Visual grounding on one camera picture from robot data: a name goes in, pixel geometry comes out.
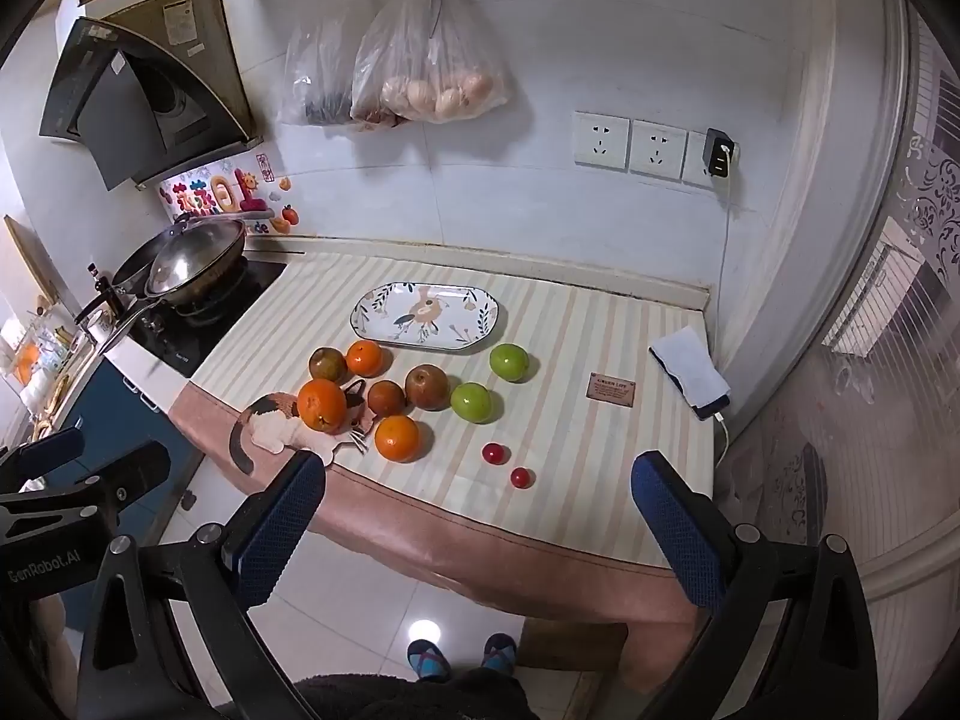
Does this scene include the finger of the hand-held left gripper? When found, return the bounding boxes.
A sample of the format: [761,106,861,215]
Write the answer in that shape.
[0,427,85,492]
[0,441,172,539]

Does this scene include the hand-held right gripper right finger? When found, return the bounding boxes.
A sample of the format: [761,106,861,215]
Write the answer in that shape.
[631,451,878,720]

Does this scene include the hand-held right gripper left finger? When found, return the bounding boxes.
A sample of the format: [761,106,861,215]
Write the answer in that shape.
[75,451,328,720]

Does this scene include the orange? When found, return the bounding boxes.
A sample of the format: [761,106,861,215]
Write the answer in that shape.
[346,340,386,378]
[297,379,348,434]
[374,415,421,464]

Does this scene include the red-brown apple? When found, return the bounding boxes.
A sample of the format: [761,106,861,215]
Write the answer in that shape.
[309,346,350,385]
[366,379,408,418]
[405,364,452,412]

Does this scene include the green apple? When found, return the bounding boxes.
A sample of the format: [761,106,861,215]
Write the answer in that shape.
[450,382,494,423]
[490,343,530,383]

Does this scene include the floral oval ceramic plate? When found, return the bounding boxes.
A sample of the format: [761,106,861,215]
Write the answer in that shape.
[350,281,505,355]

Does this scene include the person's left forearm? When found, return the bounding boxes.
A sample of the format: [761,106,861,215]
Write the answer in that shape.
[30,596,87,720]

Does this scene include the blue base cabinet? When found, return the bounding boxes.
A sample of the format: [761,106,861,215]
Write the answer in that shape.
[56,360,203,616]

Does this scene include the dark power bank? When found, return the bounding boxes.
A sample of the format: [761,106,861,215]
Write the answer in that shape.
[679,382,732,422]

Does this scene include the striped tablecloth with cat print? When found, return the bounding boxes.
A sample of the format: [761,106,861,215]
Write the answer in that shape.
[166,247,713,627]

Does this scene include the brown label patch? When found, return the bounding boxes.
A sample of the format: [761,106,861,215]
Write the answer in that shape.
[586,373,638,406]

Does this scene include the white folded paper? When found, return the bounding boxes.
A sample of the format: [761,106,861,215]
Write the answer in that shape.
[649,326,730,410]

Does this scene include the black glass gas stove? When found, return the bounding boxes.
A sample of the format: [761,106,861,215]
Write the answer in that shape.
[120,255,290,380]

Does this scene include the dark sauce bottle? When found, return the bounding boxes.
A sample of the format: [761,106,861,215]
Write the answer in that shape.
[86,262,125,320]

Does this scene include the wooden cutting board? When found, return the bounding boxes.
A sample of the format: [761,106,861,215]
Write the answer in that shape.
[4,214,62,310]

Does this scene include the blue striped slipper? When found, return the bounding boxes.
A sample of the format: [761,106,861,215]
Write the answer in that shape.
[407,639,451,683]
[480,634,520,676]

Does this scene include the black wok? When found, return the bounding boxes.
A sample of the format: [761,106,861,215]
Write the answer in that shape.
[73,214,248,323]

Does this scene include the person's dark clothing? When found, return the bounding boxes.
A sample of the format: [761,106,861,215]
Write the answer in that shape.
[292,664,526,720]

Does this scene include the steel pan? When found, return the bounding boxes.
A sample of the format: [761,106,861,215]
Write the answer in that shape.
[97,219,247,357]

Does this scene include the black range hood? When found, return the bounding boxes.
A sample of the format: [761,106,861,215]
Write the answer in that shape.
[39,0,265,192]

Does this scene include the black charger plug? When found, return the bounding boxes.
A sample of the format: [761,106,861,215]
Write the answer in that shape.
[705,127,737,179]

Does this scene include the frosted floral glass door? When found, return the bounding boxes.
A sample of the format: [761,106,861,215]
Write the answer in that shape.
[817,0,960,616]

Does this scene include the clear plastic bag, dark contents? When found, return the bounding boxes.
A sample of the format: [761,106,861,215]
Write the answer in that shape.
[277,0,376,128]

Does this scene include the clear plastic bag of eggs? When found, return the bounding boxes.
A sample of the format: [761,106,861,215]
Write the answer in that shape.
[351,0,518,125]

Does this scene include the colourful wall stickers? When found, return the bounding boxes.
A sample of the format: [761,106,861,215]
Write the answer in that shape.
[160,154,301,235]

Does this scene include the white wall socket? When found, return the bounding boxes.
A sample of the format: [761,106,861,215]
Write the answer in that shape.
[628,120,687,179]
[574,111,631,170]
[682,129,742,188]

